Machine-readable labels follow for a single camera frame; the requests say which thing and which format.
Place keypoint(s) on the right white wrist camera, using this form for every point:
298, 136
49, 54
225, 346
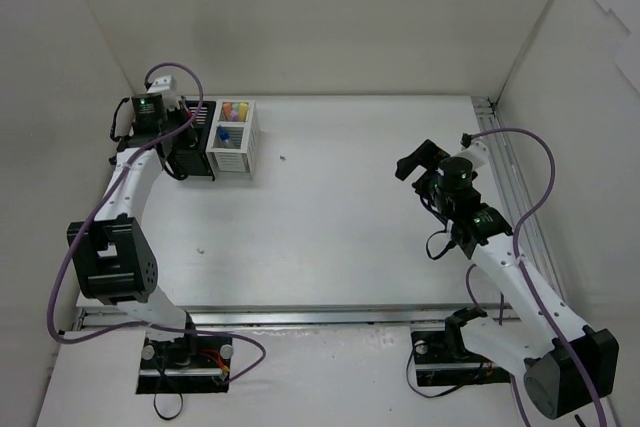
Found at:
477, 153

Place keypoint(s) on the aluminium rail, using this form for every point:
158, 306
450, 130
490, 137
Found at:
300, 316
512, 188

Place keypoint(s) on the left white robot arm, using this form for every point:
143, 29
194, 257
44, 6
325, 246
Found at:
113, 261

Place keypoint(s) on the white slotted container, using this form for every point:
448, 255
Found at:
240, 161

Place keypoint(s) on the aluminium rail front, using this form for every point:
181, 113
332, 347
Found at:
300, 316

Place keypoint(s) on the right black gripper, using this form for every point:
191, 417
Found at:
422, 167

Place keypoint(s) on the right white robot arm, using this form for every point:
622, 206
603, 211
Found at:
563, 363

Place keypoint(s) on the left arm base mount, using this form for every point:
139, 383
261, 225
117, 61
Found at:
188, 365

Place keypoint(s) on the yellow highlighter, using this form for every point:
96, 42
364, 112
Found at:
242, 109

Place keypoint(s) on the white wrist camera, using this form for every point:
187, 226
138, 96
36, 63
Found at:
477, 153
166, 86

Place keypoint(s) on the black slotted container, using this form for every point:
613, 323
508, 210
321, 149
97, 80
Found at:
184, 163

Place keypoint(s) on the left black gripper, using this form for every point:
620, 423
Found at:
192, 156

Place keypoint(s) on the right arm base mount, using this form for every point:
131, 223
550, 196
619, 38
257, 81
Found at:
433, 370

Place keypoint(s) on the aluminium rail right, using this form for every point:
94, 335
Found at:
512, 188

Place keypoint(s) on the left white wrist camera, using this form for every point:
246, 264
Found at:
166, 86

